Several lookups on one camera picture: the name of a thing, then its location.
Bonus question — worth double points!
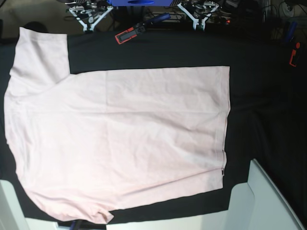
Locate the pink T-shirt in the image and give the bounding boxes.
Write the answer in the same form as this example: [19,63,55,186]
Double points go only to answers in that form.
[4,28,230,224]

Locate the white box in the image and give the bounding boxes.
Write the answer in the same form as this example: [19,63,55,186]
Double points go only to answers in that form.
[0,180,29,230]
[227,158,307,230]

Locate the black table cloth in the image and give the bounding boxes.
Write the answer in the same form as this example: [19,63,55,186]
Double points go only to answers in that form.
[0,23,307,226]

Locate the orange black clamp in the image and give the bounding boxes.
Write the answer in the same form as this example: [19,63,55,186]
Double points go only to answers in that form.
[115,13,171,45]
[284,22,301,67]

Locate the blue plastic box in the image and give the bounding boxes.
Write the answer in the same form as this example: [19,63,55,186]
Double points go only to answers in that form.
[107,0,173,7]

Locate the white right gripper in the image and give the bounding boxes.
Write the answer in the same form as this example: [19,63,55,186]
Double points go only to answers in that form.
[66,0,113,33]

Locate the white box right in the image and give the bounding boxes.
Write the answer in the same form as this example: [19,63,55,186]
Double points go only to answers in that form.
[227,158,307,230]

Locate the orange black clamp right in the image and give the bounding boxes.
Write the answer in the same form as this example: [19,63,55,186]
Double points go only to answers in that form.
[284,22,301,67]

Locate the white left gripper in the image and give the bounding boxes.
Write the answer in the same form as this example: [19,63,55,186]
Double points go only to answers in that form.
[177,0,220,31]

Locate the blue clamp bottom edge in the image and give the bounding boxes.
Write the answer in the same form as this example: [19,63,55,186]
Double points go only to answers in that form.
[70,220,83,230]

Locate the white box left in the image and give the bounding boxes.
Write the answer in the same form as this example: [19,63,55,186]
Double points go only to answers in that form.
[0,180,29,230]

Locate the orange black clamp top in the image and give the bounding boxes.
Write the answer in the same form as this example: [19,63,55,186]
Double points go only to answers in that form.
[115,13,171,45]

